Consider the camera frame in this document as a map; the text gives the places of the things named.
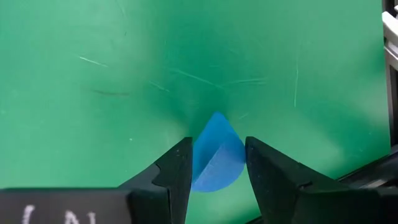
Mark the green table mat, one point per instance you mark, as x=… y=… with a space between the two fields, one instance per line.
x=124 y=93

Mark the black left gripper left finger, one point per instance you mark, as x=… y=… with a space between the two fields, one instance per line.
x=168 y=186

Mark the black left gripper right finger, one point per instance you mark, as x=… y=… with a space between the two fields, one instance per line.
x=280 y=193

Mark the blue half-cylinder block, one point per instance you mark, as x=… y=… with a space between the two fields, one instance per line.
x=217 y=161

